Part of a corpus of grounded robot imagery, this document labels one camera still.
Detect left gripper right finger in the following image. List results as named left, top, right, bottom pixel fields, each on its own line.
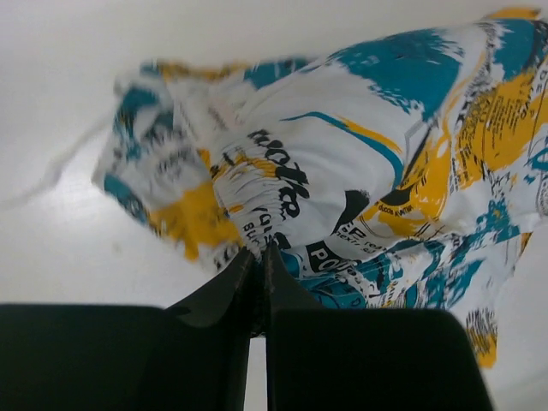
left=263, top=245, right=492, bottom=410

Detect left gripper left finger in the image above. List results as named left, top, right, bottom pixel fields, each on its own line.
left=1, top=251, right=254, bottom=410

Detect printed white teal yellow shorts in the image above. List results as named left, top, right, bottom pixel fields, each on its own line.
left=92, top=8, right=547, bottom=368

